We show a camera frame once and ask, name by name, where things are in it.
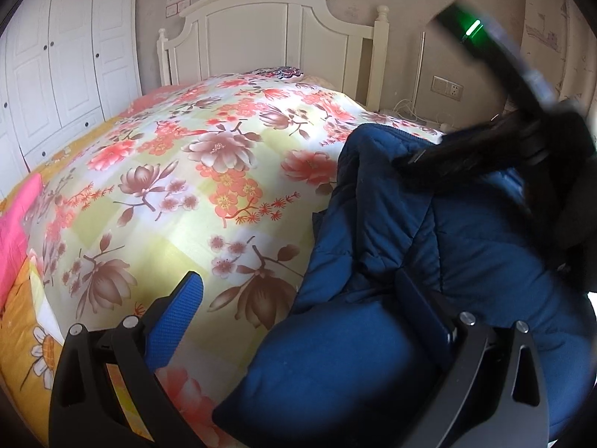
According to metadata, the pink cloth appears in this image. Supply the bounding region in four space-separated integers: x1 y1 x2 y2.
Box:
0 172 44 309

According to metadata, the blue padded jacket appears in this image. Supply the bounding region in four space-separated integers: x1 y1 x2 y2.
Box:
212 124 597 448

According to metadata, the white cable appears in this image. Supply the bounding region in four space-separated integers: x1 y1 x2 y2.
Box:
391 98 451 128

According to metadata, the white nightstand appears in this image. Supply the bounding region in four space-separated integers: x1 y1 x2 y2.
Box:
377 109 455 135

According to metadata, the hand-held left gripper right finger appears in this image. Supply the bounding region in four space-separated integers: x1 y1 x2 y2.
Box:
396 268 550 448

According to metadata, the white wardrobe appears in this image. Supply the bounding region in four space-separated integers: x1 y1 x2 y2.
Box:
0 0 143 187

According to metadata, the wall socket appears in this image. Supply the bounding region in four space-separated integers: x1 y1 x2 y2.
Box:
431 75 465 100

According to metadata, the floral printed blanket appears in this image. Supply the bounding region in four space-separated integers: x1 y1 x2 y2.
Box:
0 72 448 448

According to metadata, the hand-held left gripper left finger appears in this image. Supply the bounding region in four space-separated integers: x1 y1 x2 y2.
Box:
49 271 206 448

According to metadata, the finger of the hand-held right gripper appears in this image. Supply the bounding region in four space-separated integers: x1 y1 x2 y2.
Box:
391 114 518 185

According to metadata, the white bed headboard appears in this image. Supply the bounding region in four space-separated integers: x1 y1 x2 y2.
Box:
156 0 390 113

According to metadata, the purple patterned pillow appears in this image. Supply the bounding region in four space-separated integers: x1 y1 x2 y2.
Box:
254 66 305 84

